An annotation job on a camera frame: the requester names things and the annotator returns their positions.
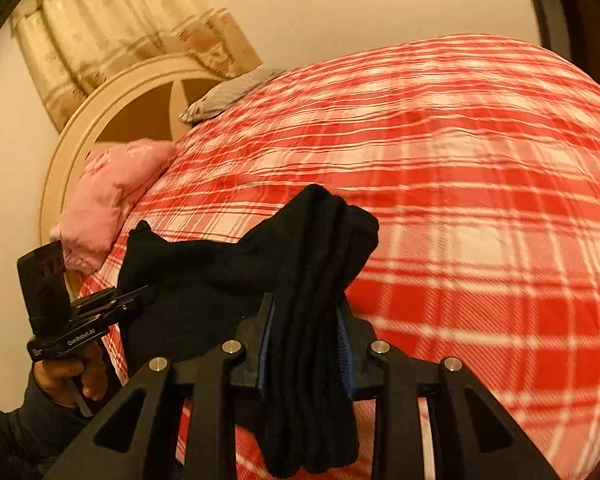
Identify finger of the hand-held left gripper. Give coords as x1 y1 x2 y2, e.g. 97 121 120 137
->
75 284 152 317

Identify person's left forearm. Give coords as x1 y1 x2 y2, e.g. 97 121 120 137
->
0 372 92 480

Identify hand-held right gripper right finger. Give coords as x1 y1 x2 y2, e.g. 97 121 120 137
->
336 297 561 480

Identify pink pillow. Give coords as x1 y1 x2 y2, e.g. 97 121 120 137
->
50 140 179 275

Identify dark wooden frame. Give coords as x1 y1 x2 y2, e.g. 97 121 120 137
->
517 0 600 78

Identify person's left hand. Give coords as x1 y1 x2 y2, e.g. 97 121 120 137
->
32 342 109 407

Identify black pants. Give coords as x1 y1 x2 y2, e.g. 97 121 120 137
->
116 184 381 479

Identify beige patterned curtain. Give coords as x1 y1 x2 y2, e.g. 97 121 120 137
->
10 0 264 134

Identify cream round headboard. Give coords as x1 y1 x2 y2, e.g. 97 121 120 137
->
39 54 232 302

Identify grey pillow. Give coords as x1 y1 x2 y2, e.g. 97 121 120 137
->
179 67 287 124

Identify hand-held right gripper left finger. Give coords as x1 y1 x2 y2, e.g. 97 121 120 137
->
45 292 276 480

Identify red plaid bed sheet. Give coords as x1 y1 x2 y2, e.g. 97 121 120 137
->
77 34 600 480

